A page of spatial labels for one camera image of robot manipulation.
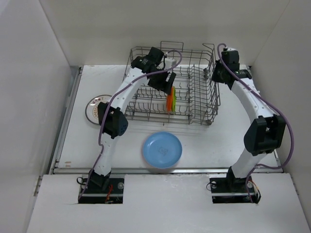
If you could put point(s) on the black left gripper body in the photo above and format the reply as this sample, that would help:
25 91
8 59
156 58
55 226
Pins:
162 75

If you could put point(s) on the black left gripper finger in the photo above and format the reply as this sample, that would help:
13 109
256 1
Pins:
166 88
171 79

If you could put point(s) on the orange plastic plate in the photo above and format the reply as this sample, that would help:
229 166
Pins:
169 100

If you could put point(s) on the lime green plastic plate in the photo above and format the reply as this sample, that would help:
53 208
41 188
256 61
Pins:
173 99

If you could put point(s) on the light blue plastic plate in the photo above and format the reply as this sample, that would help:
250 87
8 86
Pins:
162 150

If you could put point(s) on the white plate orange sunburst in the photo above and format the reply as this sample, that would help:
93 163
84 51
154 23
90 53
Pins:
91 110

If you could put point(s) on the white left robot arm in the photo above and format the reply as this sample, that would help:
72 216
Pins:
157 72

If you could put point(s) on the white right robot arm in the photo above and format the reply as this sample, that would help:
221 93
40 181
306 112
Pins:
267 124

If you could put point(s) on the grey wire dish rack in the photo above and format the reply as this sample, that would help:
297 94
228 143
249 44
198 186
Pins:
197 96

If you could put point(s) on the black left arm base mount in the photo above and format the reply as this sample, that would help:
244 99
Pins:
112 194

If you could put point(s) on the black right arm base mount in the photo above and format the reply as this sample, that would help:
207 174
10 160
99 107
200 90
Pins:
224 191

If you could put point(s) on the aluminium table edge rail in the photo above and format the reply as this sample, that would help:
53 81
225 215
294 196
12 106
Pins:
205 149

